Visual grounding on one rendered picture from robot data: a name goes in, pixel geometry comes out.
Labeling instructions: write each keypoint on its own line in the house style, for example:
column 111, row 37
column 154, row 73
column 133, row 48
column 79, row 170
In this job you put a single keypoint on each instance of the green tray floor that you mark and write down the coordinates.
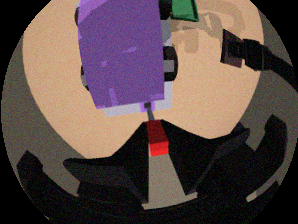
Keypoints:
column 183, row 8

